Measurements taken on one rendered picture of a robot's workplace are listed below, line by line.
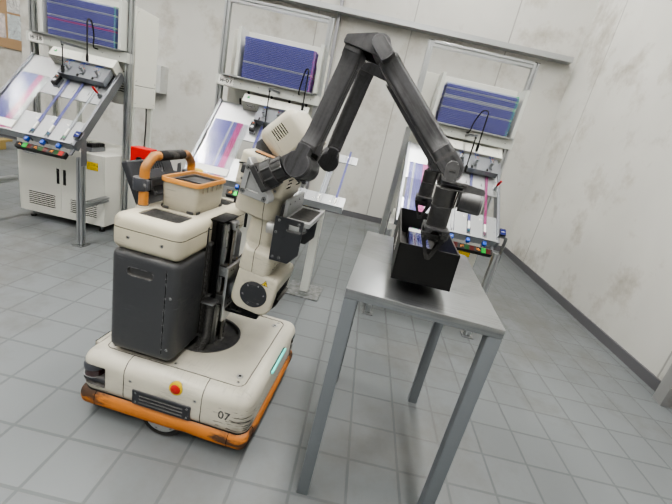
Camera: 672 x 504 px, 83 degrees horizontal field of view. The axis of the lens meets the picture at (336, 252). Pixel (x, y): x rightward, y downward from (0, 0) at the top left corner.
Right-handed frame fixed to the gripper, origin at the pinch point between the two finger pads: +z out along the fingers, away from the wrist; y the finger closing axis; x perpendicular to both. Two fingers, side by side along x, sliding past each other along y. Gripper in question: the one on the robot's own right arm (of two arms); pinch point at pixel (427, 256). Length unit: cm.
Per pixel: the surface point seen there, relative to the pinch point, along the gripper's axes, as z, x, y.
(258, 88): -45, 125, 181
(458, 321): 14.2, -12.2, -6.5
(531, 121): -87, -145, 451
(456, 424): 47, -21, -6
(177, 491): 92, 59, -18
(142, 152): 13, 186, 141
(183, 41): -97, 325, 415
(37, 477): 92, 100, -28
